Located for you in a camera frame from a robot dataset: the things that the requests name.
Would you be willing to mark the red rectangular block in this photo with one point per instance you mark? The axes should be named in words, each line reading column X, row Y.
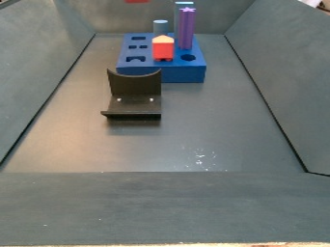
column 136, row 1

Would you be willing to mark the black curved fixture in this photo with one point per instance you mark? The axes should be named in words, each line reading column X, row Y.
column 135, row 96

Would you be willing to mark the blue shape sorter board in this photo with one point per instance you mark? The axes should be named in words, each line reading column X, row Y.
column 184, row 69

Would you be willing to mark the red pentagon block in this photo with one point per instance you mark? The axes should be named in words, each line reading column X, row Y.
column 163, row 48

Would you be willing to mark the light blue cylinder block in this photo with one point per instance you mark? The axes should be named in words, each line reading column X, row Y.
column 159, row 27

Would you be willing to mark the purple star block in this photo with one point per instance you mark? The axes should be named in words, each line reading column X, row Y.
column 187, row 15

